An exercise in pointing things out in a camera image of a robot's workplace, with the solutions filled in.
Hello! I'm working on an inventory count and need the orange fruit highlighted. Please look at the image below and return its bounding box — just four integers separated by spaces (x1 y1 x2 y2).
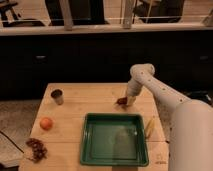
39 117 53 131

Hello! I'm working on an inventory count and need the brown grape bunch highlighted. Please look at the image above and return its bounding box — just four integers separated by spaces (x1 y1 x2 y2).
26 138 47 163

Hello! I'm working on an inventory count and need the dark low cabinet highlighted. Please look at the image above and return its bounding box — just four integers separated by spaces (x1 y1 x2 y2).
0 31 213 99

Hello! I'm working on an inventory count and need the yellow corn cob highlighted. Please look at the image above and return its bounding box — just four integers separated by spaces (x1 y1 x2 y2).
145 117 155 138

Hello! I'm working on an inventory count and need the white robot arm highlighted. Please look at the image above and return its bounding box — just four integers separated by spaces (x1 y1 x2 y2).
126 64 213 171

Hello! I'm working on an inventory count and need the green plastic tray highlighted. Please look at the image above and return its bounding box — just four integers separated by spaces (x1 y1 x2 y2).
79 113 149 167

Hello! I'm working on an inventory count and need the small metal cup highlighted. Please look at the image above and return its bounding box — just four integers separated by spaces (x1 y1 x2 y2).
51 89 64 105

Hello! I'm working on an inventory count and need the black chair background left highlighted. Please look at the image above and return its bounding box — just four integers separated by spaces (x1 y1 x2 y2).
0 0 44 27

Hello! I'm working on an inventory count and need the black cable left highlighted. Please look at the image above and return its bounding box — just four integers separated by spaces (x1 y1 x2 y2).
0 130 25 154

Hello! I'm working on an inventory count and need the dark red pepper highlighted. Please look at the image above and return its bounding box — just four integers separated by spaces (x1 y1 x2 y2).
116 97 128 105

